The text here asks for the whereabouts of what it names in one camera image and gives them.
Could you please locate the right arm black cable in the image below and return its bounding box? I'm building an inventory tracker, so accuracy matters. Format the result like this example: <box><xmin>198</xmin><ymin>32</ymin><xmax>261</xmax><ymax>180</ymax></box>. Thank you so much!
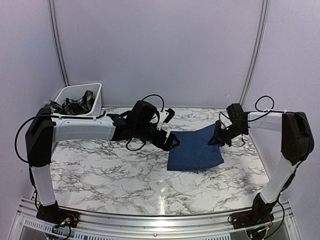
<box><xmin>218</xmin><ymin>95</ymin><xmax>278</xmax><ymax>147</ymax></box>

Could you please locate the right aluminium corner post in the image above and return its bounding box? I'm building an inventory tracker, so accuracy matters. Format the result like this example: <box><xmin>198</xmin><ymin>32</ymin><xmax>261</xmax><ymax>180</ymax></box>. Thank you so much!
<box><xmin>239</xmin><ymin>0</ymin><xmax>270</xmax><ymax>106</ymax></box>

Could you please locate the plaid black white garment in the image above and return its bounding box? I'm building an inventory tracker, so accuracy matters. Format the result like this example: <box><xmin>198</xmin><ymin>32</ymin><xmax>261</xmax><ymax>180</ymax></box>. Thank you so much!
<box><xmin>44</xmin><ymin>90</ymin><xmax>95</xmax><ymax>116</ymax></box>

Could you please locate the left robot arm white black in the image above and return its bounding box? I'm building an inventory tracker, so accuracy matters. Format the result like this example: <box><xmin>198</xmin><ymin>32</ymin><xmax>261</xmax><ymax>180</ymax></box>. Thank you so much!
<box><xmin>19</xmin><ymin>100</ymin><xmax>180</xmax><ymax>223</ymax></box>

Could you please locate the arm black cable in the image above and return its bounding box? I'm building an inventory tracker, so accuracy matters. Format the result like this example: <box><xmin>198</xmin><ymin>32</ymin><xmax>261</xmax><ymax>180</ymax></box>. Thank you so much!
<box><xmin>14</xmin><ymin>93</ymin><xmax>166</xmax><ymax>163</ymax></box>
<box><xmin>218</xmin><ymin>95</ymin><xmax>278</xmax><ymax>147</ymax></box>

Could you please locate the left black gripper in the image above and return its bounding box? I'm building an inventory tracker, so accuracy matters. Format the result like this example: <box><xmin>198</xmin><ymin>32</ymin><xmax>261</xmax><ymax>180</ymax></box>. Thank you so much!
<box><xmin>135</xmin><ymin>123</ymin><xmax>181</xmax><ymax>152</ymax></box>

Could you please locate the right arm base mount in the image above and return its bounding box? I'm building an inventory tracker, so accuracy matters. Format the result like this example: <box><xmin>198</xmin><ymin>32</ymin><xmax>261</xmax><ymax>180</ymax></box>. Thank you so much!
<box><xmin>227</xmin><ymin>210</ymin><xmax>274</xmax><ymax>230</ymax></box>

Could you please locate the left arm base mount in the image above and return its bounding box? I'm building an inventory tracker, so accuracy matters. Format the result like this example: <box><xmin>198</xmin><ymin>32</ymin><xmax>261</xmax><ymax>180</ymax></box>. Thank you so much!
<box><xmin>36</xmin><ymin>208</ymin><xmax>80</xmax><ymax>228</ymax></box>

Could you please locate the aluminium front rail frame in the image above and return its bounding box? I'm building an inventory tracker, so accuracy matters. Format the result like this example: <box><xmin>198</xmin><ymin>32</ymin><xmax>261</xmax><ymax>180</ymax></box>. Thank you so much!
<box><xmin>8</xmin><ymin>198</ymin><xmax>301</xmax><ymax>240</ymax></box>

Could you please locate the blue t-shirt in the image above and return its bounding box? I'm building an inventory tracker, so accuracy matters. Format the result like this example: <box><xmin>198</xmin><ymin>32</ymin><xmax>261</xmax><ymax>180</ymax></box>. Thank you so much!
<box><xmin>167</xmin><ymin>124</ymin><xmax>224</xmax><ymax>172</ymax></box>

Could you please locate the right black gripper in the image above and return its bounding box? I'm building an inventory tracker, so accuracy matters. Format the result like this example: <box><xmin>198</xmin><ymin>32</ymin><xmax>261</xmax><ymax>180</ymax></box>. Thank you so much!
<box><xmin>208</xmin><ymin>123</ymin><xmax>248</xmax><ymax>147</ymax></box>

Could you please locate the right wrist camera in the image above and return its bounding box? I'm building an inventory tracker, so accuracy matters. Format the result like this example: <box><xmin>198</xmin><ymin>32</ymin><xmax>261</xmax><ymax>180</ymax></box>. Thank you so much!
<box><xmin>215</xmin><ymin>120</ymin><xmax>223</xmax><ymax>132</ymax></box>

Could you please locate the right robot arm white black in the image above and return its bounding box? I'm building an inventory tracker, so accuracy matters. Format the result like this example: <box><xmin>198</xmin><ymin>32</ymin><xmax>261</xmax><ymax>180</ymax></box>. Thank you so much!
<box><xmin>208</xmin><ymin>103</ymin><xmax>315</xmax><ymax>224</ymax></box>

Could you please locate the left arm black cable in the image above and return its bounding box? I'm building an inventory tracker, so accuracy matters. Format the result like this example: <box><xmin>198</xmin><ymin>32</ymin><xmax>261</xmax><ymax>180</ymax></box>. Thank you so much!
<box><xmin>14</xmin><ymin>93</ymin><xmax>166</xmax><ymax>163</ymax></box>

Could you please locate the white plastic laundry bin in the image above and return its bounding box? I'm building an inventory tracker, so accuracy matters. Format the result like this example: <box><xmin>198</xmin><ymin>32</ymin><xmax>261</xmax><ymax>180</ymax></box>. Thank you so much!
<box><xmin>54</xmin><ymin>83</ymin><xmax>102</xmax><ymax>117</ymax></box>

